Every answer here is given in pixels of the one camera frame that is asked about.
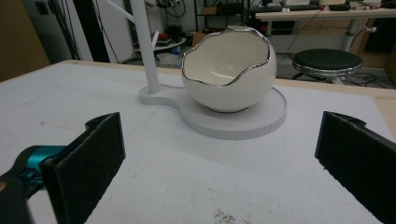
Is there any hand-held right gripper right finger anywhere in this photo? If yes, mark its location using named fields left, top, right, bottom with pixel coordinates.
left=314, top=110, right=396, bottom=224

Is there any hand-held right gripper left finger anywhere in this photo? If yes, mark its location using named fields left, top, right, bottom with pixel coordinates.
left=41, top=111, right=126, bottom=224

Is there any white eggshell-shaped ceramic bowl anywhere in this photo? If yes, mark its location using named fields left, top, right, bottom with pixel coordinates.
left=180, top=25, right=277, bottom=114

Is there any white table mat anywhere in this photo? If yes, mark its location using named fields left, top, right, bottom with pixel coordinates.
left=0, top=60, right=396, bottom=224

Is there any black round stool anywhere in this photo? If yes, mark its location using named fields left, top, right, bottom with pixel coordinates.
left=291, top=49, right=364, bottom=84

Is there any brown board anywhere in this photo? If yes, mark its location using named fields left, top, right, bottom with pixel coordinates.
left=0, top=0, right=51, bottom=82

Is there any light wooden desk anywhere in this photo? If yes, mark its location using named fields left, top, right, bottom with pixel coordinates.
left=255, top=7, right=396, bottom=53

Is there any black keyboard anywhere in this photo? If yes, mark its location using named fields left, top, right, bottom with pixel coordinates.
left=281, top=3, right=321, bottom=12

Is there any cardboard box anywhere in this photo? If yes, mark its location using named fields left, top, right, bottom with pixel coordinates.
left=191, top=29, right=217, bottom=48

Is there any black metal shelf rack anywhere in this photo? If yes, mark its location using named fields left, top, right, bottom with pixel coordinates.
left=194, top=0, right=254, bottom=32

